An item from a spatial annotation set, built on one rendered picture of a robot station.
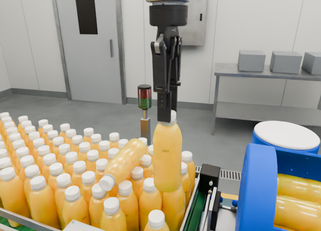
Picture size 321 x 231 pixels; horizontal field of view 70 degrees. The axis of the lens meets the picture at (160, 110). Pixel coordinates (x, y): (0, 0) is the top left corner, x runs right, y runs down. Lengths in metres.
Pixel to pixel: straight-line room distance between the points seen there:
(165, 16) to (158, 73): 0.10
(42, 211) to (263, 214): 0.60
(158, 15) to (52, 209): 0.64
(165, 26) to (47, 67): 4.73
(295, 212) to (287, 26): 3.51
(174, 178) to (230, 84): 3.50
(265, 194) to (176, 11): 0.42
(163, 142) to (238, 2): 3.48
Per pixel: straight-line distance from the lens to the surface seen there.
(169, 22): 0.45
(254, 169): 0.59
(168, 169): 0.56
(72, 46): 4.63
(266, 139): 1.15
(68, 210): 0.73
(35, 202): 0.80
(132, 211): 0.72
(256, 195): 0.57
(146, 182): 0.70
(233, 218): 0.88
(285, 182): 0.73
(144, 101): 1.03
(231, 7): 3.87
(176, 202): 0.72
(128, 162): 0.69
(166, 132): 0.52
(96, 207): 0.71
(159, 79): 0.45
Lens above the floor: 1.54
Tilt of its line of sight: 22 degrees down
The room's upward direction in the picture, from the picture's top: straight up
